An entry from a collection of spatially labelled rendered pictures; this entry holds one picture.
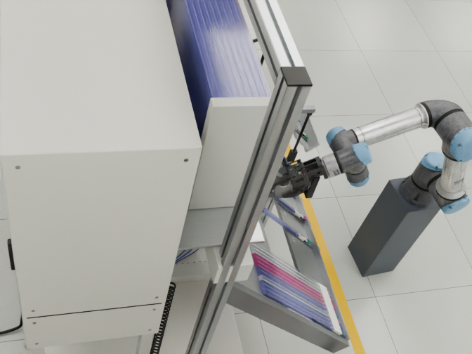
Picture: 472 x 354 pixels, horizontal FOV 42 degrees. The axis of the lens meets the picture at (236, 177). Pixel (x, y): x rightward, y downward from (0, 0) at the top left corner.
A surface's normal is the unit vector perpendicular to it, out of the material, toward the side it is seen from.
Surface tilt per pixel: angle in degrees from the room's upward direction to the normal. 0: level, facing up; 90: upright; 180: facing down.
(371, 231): 90
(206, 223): 0
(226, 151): 90
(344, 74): 0
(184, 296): 0
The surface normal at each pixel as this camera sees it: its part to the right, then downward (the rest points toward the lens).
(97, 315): 0.22, 0.78
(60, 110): 0.20, -0.62
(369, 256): -0.93, 0.12
